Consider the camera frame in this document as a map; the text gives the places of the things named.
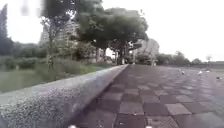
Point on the robot's own part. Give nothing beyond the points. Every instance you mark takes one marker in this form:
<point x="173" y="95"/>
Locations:
<point x="71" y="126"/>
<point x="148" y="127"/>

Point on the thin young tree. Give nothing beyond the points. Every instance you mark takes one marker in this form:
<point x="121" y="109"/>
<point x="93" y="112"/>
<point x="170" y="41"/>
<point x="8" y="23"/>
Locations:
<point x="50" y="50"/>

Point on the hedge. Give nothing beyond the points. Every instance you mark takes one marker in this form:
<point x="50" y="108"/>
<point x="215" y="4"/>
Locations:
<point x="26" y="61"/>

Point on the grass strip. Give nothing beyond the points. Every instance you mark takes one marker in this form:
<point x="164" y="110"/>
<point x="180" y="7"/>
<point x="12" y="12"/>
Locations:
<point x="16" y="80"/>

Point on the white bird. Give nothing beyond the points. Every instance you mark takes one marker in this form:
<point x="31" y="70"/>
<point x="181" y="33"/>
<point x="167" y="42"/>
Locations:
<point x="200" y="72"/>
<point x="182" y="72"/>

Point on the dark tree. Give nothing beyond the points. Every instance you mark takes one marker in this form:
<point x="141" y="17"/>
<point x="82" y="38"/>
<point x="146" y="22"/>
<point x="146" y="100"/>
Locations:
<point x="4" y="40"/>

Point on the group of large trees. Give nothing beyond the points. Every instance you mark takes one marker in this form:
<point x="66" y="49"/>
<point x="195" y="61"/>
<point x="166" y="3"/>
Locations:
<point x="113" y="26"/>

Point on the row of distant trees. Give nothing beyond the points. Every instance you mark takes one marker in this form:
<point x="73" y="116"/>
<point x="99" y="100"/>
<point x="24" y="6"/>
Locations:
<point x="176" y="60"/>

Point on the grey chequered paved plaza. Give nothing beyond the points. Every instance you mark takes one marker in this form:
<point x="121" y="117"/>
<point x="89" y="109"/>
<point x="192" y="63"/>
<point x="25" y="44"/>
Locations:
<point x="160" y="100"/>

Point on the tall building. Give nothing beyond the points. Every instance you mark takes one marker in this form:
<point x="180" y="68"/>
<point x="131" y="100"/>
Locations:
<point x="66" y="31"/>

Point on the low speckled stone wall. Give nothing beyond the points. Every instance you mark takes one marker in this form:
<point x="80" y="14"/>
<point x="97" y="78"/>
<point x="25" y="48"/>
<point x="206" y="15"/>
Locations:
<point x="50" y="103"/>

